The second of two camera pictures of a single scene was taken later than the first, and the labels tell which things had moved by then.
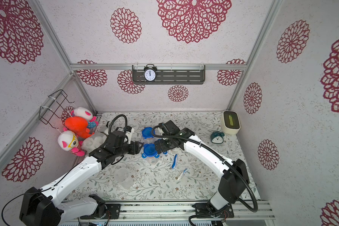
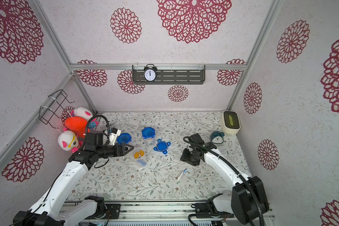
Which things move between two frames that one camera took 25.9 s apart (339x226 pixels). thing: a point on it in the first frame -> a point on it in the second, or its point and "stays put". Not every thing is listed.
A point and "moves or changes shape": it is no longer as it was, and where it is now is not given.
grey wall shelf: x=171 y=74 stays put
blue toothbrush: x=174 y=161 -> x=141 y=162
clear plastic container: x=122 y=175 -> x=139 y=156
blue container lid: x=149 y=150 moves or changes shape
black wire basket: x=58 y=99 stays put
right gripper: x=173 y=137 -> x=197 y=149
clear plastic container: x=149 y=141 stays put
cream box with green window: x=230 y=122 stays put
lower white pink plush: x=68 y=141 stays put
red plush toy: x=78 y=125 stays put
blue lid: x=147 y=133 stays put
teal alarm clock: x=217 y=137 stays put
